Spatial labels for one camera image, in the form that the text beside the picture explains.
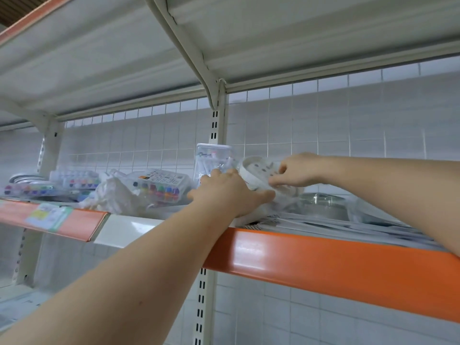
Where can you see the person's left hand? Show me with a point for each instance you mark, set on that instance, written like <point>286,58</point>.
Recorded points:
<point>230,194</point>

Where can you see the person's right hand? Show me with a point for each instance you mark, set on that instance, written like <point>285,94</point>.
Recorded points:
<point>302,170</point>

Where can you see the soap dishes shelf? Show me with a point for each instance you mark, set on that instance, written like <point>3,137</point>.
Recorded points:
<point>374,232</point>

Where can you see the orange metal store shelving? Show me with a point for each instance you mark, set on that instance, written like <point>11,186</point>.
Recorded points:
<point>323,266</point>

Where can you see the person's right forearm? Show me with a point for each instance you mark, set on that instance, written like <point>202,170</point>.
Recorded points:
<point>402,197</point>

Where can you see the person's left forearm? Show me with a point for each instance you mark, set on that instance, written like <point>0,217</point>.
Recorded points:
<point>129,291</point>

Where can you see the colourful paint set box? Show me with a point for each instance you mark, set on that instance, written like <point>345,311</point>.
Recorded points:
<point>79,181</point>
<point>29,189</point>
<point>162,187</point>

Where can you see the yellow shelf price label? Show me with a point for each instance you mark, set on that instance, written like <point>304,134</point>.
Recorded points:
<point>49,215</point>

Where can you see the tall white wrapped container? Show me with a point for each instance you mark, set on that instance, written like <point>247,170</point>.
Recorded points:
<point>212,160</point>

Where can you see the white crumpled plastic bag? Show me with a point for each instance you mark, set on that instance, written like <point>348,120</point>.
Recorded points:
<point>111,197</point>

